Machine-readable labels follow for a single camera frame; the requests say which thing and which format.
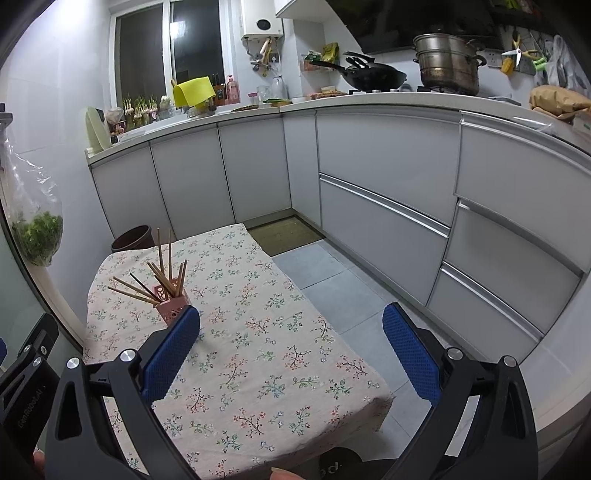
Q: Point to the black shelf with bottles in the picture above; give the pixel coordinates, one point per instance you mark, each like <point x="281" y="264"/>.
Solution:
<point x="526" y="14"/>

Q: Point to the white kitchen countertop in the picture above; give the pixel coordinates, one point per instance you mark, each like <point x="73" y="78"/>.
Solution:
<point x="383" y="99"/>

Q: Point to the black range hood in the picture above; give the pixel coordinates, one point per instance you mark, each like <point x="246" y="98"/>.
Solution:
<point x="406" y="23"/>

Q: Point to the olive door mat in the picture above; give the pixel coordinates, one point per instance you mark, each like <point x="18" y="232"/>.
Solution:
<point x="286" y="235"/>

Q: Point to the brown paper bag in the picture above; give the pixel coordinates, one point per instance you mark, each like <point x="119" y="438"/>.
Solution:
<point x="558" y="101"/>

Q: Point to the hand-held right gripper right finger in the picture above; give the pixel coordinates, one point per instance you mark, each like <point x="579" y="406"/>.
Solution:
<point x="406" y="350"/>

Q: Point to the white upper cabinet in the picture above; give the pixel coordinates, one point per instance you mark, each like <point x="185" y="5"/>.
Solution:
<point x="300" y="8"/>

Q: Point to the pink bottle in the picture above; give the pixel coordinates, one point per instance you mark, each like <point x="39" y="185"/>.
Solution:
<point x="232" y="90"/>

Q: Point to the steel steamer pot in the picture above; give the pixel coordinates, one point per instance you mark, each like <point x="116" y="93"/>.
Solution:
<point x="448" y="64"/>

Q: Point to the black wok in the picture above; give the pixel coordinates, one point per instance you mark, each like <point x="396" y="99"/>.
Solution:
<point x="376" y="78"/>

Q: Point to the yellow brush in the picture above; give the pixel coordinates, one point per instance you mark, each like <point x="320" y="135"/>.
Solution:
<point x="508" y="65"/>

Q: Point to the pink perforated utensil holder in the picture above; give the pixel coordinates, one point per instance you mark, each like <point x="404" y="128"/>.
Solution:
<point x="173" y="307"/>

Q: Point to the dark window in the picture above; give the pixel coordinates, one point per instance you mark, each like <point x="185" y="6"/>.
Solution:
<point x="143" y="50"/>

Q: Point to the floral tablecloth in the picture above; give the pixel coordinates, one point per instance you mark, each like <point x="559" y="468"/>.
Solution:
<point x="277" y="360"/>

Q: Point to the green peeler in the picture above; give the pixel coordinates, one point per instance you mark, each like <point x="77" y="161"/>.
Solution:
<point x="539" y="62"/>

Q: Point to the hanging white plastic bags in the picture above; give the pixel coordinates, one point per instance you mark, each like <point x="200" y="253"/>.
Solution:
<point x="561" y="64"/>

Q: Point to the white kitchen cabinet unit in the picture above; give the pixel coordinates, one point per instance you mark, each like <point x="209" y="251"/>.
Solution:
<point x="383" y="152"/>

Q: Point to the yellow cloth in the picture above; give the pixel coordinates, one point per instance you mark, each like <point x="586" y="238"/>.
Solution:
<point x="194" y="92"/>

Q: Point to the brown trash bin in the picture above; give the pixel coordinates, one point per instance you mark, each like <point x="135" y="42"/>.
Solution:
<point x="131" y="240"/>

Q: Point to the black chopstick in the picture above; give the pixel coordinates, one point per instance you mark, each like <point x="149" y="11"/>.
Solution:
<point x="144" y="286"/>

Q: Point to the wall power outlet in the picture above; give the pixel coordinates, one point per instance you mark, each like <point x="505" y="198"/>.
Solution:
<point x="494" y="60"/>

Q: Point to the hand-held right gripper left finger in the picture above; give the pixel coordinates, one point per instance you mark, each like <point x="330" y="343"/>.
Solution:
<point x="173" y="350"/>

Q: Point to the green snack packet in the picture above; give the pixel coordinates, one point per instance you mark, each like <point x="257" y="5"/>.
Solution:
<point x="330" y="53"/>

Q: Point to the row of sprouting garlic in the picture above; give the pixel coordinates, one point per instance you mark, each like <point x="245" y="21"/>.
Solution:
<point x="141" y="110"/>

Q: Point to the white water heater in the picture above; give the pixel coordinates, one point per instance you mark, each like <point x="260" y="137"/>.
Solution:
<point x="262" y="18"/>

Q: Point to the person's left hand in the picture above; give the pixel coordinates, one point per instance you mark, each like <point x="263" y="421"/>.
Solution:
<point x="39" y="464"/>

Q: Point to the wall hook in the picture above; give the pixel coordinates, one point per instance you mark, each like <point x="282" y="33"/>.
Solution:
<point x="4" y="115"/>

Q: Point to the bunch of wooden chopsticks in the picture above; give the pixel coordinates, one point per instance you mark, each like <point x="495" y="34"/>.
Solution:
<point x="175" y="288"/>

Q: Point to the pale green cutting board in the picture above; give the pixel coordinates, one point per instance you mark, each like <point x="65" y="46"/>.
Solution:
<point x="96" y="131"/>

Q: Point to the clear bag of greens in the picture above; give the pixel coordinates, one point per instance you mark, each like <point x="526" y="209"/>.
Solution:
<point x="39" y="230"/>

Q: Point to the black spatula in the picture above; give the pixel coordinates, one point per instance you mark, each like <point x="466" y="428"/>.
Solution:
<point x="358" y="60"/>

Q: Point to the water heater pipes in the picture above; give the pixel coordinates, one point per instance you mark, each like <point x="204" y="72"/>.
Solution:
<point x="263" y="55"/>

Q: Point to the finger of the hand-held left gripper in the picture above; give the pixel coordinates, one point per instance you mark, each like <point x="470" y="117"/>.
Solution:
<point x="32" y="350"/>

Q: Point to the clear glass pitcher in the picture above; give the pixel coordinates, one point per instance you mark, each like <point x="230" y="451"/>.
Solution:
<point x="277" y="87"/>

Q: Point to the kitchen scissors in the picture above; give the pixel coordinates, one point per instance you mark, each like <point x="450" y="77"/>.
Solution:
<point x="512" y="51"/>

